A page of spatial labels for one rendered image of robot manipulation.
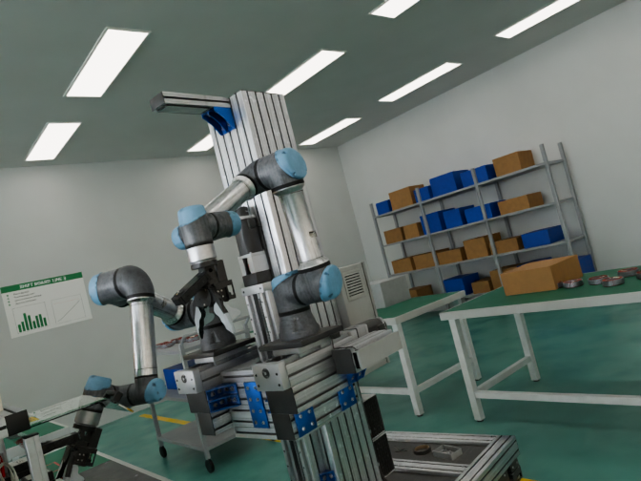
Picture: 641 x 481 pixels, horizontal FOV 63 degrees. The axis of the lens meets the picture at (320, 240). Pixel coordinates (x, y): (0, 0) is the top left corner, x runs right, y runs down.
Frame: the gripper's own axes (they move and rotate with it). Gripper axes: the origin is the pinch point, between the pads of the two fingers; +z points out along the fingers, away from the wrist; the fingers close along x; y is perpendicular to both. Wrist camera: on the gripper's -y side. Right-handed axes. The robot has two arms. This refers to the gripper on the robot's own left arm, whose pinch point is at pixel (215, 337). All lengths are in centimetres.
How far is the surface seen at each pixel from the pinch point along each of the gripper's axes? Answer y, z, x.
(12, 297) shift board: 132, -60, 554
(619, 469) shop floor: 175, 115, -34
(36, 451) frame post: -40.4, 13.9, 21.4
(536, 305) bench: 213, 42, -2
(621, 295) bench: 207, 41, -47
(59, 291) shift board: 181, -55, 547
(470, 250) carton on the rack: 612, 26, 222
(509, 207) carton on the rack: 601, -19, 148
